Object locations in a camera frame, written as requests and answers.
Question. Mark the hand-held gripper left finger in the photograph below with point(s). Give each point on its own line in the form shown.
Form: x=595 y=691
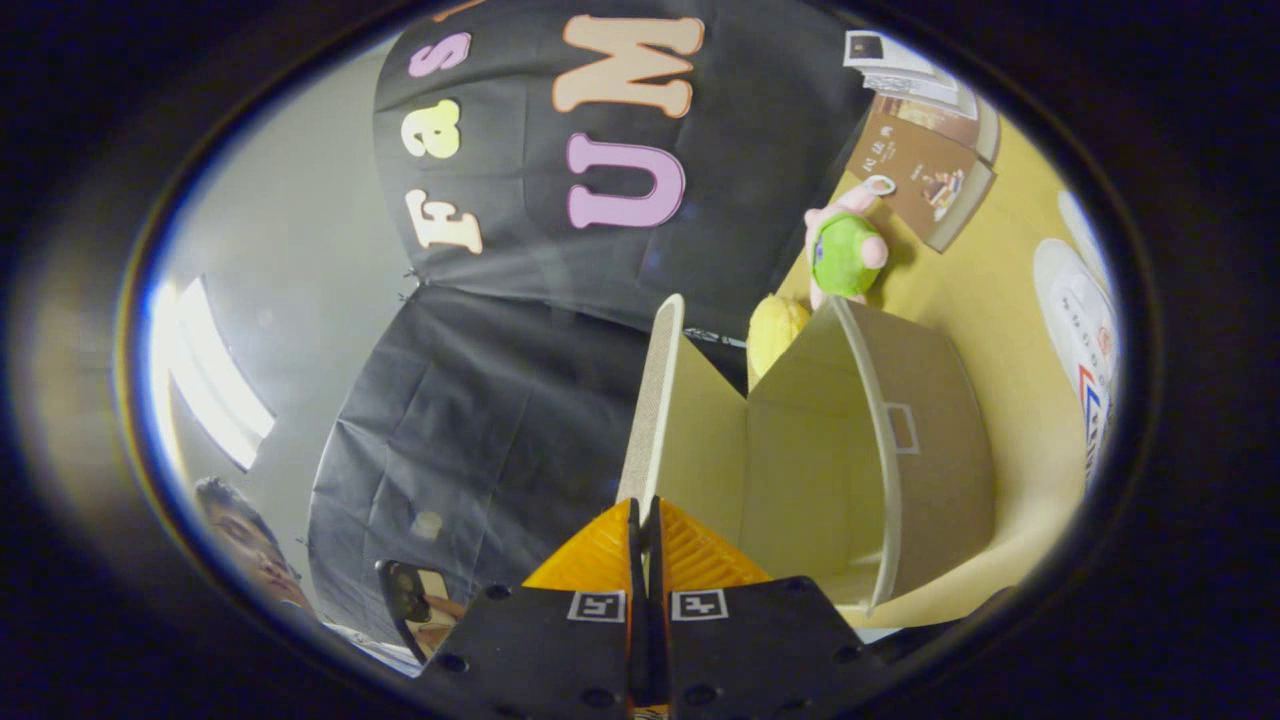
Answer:
x=540 y=650

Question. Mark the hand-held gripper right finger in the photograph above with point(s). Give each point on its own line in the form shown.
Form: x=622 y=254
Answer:
x=760 y=650

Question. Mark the beige fabric storage box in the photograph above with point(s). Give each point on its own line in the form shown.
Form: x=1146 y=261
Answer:
x=940 y=450

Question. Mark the white canvas shoe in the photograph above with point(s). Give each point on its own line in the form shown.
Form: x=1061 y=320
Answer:
x=1085 y=340
x=1090 y=235

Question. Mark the black smartphone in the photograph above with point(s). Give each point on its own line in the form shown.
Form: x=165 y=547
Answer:
x=405 y=600

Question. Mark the yellow plush toy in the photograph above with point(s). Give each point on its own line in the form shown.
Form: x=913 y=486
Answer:
x=775 y=335

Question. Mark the green and pink plush toy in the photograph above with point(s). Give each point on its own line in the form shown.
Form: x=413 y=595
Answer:
x=842 y=255

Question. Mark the brown book with cake picture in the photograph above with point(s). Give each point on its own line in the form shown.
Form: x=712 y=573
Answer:
x=915 y=170

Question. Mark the brown book with photo cover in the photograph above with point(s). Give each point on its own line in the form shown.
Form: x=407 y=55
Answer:
x=950 y=118

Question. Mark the white book with patterned cover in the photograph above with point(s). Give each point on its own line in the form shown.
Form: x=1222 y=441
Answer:
x=925 y=85

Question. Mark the white book with dark photo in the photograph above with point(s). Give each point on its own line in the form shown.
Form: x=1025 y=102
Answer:
x=885 y=52

